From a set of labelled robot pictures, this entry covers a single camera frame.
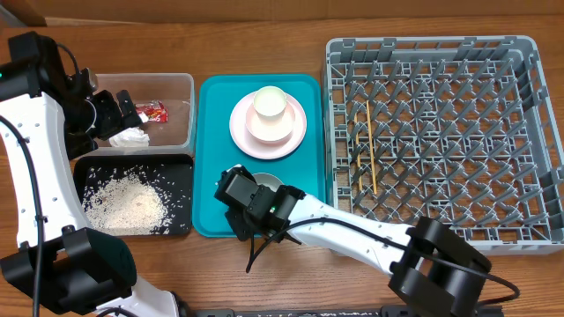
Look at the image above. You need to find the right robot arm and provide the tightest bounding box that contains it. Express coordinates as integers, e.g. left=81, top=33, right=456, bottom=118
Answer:
left=214, top=165, right=491, bottom=317

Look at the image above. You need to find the clear plastic bin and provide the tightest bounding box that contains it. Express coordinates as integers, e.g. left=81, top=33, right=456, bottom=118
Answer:
left=93, top=73, right=197, bottom=155

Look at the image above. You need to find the white napkin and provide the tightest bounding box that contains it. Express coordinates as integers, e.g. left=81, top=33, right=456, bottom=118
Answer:
left=109, top=127, right=150, bottom=147

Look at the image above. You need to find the white rice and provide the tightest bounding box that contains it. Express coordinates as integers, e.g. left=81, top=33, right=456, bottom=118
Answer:
left=81, top=165, right=193, bottom=236

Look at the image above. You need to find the grey dishwasher rack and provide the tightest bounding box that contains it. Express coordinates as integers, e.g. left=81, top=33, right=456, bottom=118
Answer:
left=322, top=35, right=563, bottom=255

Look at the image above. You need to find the white cup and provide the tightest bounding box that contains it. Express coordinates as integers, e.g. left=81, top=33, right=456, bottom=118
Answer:
left=253, top=85, right=287, bottom=121

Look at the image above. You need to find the cardboard backdrop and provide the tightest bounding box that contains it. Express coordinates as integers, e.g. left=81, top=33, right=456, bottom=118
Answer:
left=1, top=0, right=563, bottom=27

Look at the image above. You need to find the teal serving tray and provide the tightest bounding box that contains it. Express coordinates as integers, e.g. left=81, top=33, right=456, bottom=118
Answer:
left=192, top=74, right=326, bottom=238

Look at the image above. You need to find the white bowl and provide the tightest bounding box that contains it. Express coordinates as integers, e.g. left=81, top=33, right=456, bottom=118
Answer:
left=253, top=173, right=283, bottom=192

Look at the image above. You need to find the large white plate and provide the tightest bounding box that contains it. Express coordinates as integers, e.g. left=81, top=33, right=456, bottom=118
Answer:
left=229, top=92, right=308, bottom=160

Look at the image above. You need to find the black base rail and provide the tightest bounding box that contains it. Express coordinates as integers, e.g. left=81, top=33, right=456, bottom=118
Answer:
left=189, top=303, right=504, bottom=317

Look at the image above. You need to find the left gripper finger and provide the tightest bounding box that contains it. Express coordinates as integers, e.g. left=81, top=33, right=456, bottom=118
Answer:
left=116, top=90, right=143, bottom=129
left=92, top=90, right=124, bottom=140

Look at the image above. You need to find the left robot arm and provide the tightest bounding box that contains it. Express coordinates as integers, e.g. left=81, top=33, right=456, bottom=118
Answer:
left=1, top=32, right=190, bottom=316

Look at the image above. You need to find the black plastic tray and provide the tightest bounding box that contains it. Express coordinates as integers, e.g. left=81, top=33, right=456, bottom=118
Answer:
left=72, top=153, right=195, bottom=238

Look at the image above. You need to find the red foil wrapper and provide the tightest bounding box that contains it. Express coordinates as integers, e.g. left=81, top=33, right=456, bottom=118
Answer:
left=136, top=100, right=168, bottom=123

